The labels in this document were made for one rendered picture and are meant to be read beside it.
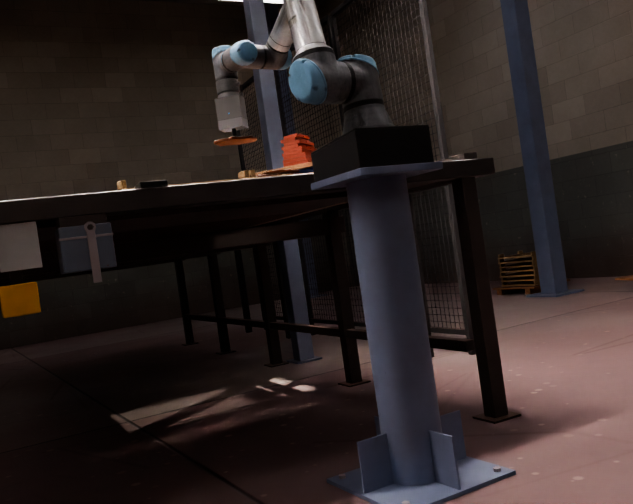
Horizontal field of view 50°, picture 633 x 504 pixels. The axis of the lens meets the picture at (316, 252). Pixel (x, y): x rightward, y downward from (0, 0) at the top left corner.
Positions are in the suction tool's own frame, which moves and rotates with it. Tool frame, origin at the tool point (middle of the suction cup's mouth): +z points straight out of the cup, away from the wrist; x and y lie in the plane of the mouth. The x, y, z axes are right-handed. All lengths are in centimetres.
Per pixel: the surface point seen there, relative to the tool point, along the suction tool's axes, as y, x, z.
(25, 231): 41, 60, 23
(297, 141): -4, -85, -11
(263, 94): 34, -190, -60
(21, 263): 43, 61, 31
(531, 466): -78, 23, 106
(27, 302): 42, 63, 41
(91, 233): 27, 53, 26
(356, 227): -40, 31, 34
